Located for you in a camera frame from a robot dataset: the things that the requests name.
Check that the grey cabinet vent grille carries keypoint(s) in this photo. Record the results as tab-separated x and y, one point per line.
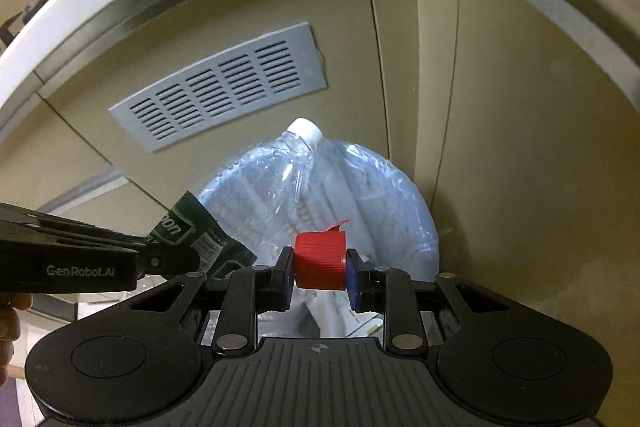
220	87

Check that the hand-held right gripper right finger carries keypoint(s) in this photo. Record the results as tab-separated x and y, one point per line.
353	283

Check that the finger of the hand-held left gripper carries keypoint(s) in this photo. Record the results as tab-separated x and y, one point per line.
165	261
75	232

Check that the person's left hand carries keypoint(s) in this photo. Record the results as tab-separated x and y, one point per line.
11	327

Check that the red bottle cap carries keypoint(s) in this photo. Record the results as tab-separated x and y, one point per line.
320	262

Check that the black burner pan support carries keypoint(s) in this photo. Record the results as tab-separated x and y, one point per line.
30	9

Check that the clear plastic bottle green label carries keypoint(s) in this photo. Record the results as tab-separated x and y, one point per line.
200	237

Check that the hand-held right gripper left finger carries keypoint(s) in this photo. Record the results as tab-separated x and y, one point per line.
285	281

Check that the pale plastic mesh wastebasket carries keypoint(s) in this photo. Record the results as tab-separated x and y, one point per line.
400	227

